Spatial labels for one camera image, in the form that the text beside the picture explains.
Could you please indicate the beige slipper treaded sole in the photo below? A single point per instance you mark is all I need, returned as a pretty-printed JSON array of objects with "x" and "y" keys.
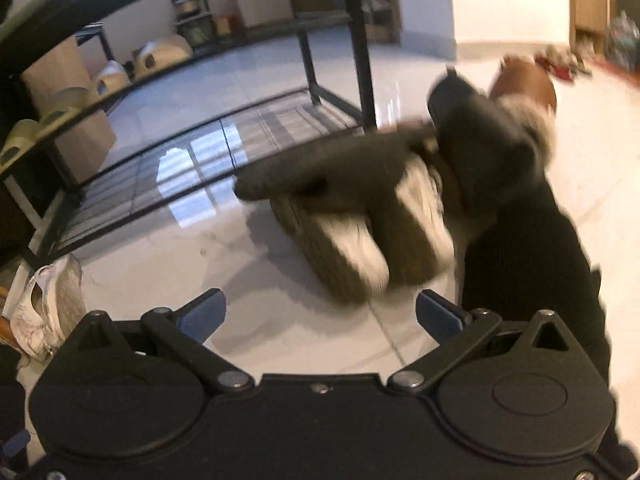
[{"x": 108, "y": 81}]

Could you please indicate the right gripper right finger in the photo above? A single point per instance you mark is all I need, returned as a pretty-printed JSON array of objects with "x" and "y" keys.
[{"x": 460, "y": 336}]

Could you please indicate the olive treaded shoe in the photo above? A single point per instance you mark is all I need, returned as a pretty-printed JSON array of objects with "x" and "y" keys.
[
  {"x": 338, "y": 247},
  {"x": 409, "y": 227}
]

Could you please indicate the black metal shoe rack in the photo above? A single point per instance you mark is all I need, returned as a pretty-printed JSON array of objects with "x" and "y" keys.
[{"x": 256, "y": 91}]

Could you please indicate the beige slipper upturned sole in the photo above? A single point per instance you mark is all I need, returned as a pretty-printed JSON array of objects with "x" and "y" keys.
[{"x": 159, "y": 54}]

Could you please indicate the white beaded shoe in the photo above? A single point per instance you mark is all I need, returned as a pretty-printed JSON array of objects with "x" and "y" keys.
[{"x": 50, "y": 308}]

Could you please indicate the brown fur-lined slipper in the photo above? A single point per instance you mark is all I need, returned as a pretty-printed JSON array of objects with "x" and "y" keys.
[{"x": 526, "y": 91}]

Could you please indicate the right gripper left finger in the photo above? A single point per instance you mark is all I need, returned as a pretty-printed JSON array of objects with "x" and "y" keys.
[{"x": 180, "y": 335}]

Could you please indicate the cardboard box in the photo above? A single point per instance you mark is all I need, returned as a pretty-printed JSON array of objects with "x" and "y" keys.
[{"x": 59, "y": 86}]

